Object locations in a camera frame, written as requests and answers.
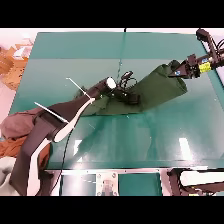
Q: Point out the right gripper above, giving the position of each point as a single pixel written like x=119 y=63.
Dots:
x=186 y=69

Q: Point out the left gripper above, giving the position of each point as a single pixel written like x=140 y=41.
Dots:
x=128 y=96

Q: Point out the dark green garment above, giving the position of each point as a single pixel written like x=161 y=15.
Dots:
x=156 y=88

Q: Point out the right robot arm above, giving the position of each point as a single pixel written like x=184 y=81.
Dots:
x=213 y=56

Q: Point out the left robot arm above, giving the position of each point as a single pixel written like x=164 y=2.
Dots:
x=36 y=141

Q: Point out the grey-brown garment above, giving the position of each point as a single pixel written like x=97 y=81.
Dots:
x=16 y=125

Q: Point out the orange garment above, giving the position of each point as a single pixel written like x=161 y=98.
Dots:
x=10 y=147

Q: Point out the white garment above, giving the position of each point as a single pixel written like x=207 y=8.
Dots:
x=4 y=170

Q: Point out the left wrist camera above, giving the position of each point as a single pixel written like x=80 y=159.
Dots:
x=126 y=76

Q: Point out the silver frame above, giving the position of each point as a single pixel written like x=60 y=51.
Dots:
x=106 y=181

